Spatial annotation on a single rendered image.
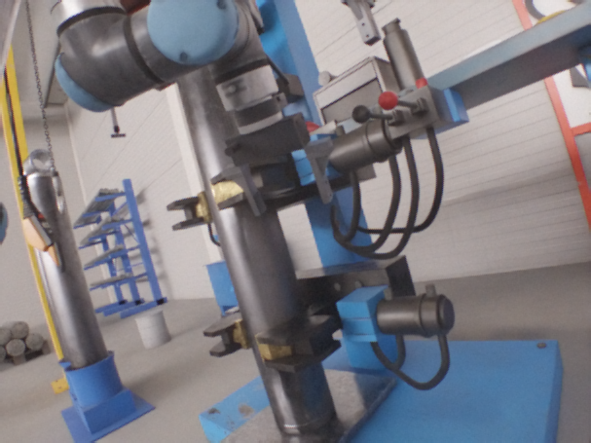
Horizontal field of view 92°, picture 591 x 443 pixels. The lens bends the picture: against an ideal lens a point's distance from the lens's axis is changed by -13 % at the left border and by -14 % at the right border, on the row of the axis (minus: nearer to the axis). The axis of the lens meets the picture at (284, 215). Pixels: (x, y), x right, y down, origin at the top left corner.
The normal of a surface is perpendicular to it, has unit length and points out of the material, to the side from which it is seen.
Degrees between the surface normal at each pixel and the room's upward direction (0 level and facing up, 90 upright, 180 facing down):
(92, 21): 108
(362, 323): 90
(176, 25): 114
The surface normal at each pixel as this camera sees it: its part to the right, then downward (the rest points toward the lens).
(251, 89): 0.22, 0.32
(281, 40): -0.69, 0.18
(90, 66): -0.09, 0.36
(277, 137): -0.33, 0.48
